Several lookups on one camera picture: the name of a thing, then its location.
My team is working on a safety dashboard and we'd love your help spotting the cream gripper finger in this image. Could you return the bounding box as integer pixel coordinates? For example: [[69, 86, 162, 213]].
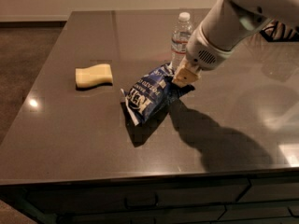
[[172, 58, 200, 88]]

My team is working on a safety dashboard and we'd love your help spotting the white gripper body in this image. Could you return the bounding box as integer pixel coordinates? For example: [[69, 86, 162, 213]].
[[186, 24, 236, 72]]

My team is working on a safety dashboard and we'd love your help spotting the blue potato chip bag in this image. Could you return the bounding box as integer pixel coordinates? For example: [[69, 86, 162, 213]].
[[121, 63, 194, 126]]

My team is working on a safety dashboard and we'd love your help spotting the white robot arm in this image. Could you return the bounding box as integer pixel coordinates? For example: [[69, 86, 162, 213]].
[[173, 0, 299, 87]]

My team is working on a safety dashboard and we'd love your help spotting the clear plastic water bottle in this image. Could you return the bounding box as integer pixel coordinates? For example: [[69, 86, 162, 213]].
[[171, 12, 193, 70]]

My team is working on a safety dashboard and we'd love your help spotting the yellow sponge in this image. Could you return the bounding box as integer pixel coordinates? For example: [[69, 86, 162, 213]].
[[75, 63, 113, 89]]

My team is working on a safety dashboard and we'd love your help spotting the right cabinet drawer front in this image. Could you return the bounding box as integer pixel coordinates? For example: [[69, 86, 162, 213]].
[[240, 176, 299, 203]]

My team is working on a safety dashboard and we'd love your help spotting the dark cabinet drawer front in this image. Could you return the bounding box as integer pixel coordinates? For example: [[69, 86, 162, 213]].
[[27, 178, 249, 215]]

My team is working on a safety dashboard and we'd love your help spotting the black wire napkin basket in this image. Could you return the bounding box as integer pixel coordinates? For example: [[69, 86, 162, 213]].
[[260, 21, 299, 42]]

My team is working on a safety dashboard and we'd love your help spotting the black drawer handle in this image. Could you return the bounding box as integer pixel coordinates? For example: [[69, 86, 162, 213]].
[[124, 192, 159, 209]]

